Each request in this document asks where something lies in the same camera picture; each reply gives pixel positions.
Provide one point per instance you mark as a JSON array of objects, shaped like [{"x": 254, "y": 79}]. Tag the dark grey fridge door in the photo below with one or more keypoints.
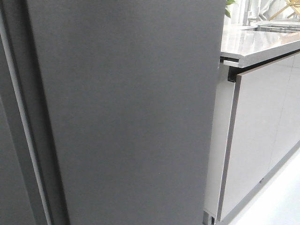
[
  {"x": 119, "y": 97},
  {"x": 22, "y": 197}
]

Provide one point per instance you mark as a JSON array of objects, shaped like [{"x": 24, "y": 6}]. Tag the grey kitchen counter cabinet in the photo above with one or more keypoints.
[{"x": 256, "y": 121}]

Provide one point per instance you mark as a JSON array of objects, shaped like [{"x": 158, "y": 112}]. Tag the steel kitchen faucet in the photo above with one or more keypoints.
[{"x": 251, "y": 12}]

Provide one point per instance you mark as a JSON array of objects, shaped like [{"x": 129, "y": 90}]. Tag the steel sink dish rack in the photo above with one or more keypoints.
[{"x": 279, "y": 26}]

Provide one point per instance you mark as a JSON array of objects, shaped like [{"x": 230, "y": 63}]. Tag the wooden folding stand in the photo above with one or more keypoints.
[{"x": 291, "y": 9}]

